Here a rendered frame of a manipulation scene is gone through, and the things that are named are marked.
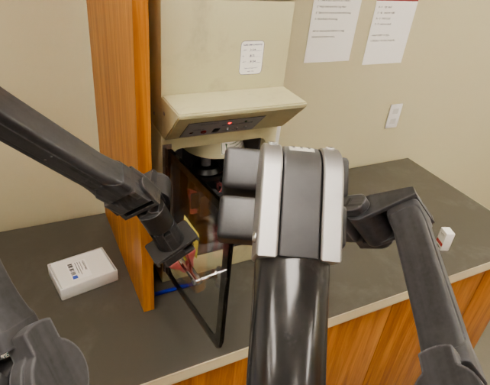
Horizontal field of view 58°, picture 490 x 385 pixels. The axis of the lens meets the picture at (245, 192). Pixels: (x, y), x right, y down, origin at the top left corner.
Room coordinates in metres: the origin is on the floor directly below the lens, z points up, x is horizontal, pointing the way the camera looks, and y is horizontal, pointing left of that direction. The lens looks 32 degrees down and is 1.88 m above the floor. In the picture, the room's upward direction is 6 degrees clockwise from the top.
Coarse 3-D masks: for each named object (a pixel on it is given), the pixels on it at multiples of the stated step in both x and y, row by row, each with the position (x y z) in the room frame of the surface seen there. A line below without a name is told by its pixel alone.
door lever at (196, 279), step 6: (180, 264) 0.75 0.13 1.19; (186, 264) 0.74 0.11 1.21; (186, 270) 0.73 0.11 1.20; (192, 270) 0.72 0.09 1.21; (192, 276) 0.71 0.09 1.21; (198, 276) 0.71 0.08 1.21; (204, 276) 0.71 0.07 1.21; (210, 276) 0.72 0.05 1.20; (216, 276) 0.72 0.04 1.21; (192, 282) 0.70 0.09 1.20; (198, 282) 0.70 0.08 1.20
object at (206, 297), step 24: (192, 192) 0.82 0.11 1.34; (192, 216) 0.82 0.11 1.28; (216, 216) 0.74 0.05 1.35; (216, 240) 0.73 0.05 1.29; (216, 264) 0.72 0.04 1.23; (192, 288) 0.80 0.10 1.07; (216, 288) 0.72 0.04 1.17; (192, 312) 0.80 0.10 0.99; (216, 312) 0.71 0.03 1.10; (216, 336) 0.70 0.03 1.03
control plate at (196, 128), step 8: (224, 120) 0.93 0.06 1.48; (232, 120) 0.94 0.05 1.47; (240, 120) 0.96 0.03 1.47; (248, 120) 0.97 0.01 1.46; (256, 120) 0.99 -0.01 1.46; (192, 128) 0.91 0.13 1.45; (200, 128) 0.93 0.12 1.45; (208, 128) 0.94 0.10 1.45; (224, 128) 0.97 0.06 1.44; (232, 128) 0.99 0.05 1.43; (240, 128) 1.01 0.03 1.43; (248, 128) 1.02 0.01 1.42; (184, 136) 0.94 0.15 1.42
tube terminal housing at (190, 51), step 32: (160, 0) 0.95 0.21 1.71; (192, 0) 0.98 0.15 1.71; (224, 0) 1.02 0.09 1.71; (256, 0) 1.07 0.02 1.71; (288, 0) 1.11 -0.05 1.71; (160, 32) 0.95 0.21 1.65; (192, 32) 0.98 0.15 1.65; (224, 32) 1.02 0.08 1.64; (256, 32) 1.06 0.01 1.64; (288, 32) 1.10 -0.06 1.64; (160, 64) 0.95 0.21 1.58; (192, 64) 0.99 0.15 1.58; (224, 64) 1.02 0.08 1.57; (160, 96) 0.95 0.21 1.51; (160, 128) 0.95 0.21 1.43; (160, 160) 0.95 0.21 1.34
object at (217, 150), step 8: (208, 144) 1.05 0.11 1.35; (216, 144) 1.05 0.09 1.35; (224, 144) 1.06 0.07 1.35; (232, 144) 1.07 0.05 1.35; (240, 144) 1.10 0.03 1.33; (192, 152) 1.05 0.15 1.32; (200, 152) 1.04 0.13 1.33; (208, 152) 1.04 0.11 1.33; (216, 152) 1.05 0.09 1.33; (224, 152) 1.05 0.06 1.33
